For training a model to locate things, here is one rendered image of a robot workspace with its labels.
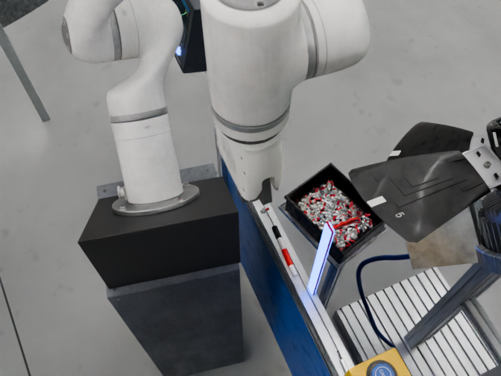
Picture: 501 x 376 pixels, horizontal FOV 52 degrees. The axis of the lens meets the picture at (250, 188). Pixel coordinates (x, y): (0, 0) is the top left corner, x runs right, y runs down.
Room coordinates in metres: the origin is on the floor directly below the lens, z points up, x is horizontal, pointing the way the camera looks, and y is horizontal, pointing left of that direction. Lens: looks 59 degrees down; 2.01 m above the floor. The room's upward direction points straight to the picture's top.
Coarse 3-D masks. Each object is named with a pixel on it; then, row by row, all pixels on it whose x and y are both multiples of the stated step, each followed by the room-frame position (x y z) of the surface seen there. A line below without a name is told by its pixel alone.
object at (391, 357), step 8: (384, 352) 0.22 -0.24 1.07; (392, 352) 0.22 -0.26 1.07; (368, 360) 0.21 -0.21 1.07; (376, 360) 0.21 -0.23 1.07; (384, 360) 0.21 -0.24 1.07; (392, 360) 0.21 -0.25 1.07; (400, 360) 0.21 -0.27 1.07; (352, 368) 0.20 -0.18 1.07; (360, 368) 0.20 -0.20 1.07; (368, 368) 0.20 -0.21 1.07; (392, 368) 0.20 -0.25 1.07; (400, 368) 0.20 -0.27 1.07
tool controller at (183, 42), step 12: (180, 0) 0.99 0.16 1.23; (192, 0) 0.95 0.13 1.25; (180, 12) 0.97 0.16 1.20; (192, 12) 0.92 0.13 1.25; (192, 24) 0.92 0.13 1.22; (192, 36) 0.92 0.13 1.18; (192, 48) 0.92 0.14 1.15; (204, 48) 0.93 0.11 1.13; (180, 60) 0.92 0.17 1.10; (192, 60) 0.91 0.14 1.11; (204, 60) 0.93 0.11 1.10; (192, 72) 0.91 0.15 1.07
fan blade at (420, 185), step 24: (360, 168) 0.57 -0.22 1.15; (384, 168) 0.56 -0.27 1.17; (408, 168) 0.55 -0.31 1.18; (432, 168) 0.55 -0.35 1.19; (456, 168) 0.54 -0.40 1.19; (360, 192) 0.50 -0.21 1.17; (384, 192) 0.49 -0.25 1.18; (408, 192) 0.49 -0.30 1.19; (432, 192) 0.49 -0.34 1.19; (456, 192) 0.49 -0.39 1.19; (480, 192) 0.49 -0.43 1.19; (384, 216) 0.43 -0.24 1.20; (408, 216) 0.43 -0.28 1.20; (432, 216) 0.43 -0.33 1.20; (408, 240) 0.38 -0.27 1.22
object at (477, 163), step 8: (464, 152) 0.59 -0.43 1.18; (472, 152) 0.59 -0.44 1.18; (480, 152) 0.59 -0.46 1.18; (488, 152) 0.59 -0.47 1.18; (472, 160) 0.57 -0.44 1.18; (480, 160) 0.57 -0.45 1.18; (488, 160) 0.57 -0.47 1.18; (496, 160) 0.57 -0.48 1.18; (480, 168) 0.55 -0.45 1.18; (496, 168) 0.55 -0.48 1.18; (488, 176) 0.53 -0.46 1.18; (488, 184) 0.51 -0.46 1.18; (496, 184) 0.51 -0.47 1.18
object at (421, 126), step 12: (408, 132) 0.82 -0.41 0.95; (420, 132) 0.78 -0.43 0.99; (432, 132) 0.76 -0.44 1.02; (444, 132) 0.74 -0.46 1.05; (456, 132) 0.72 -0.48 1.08; (468, 132) 0.70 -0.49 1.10; (408, 144) 0.76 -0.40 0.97; (420, 144) 0.74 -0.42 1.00; (432, 144) 0.72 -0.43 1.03; (444, 144) 0.70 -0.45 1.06; (456, 144) 0.68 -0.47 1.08; (468, 144) 0.67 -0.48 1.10; (396, 156) 0.74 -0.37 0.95; (408, 156) 0.72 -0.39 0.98
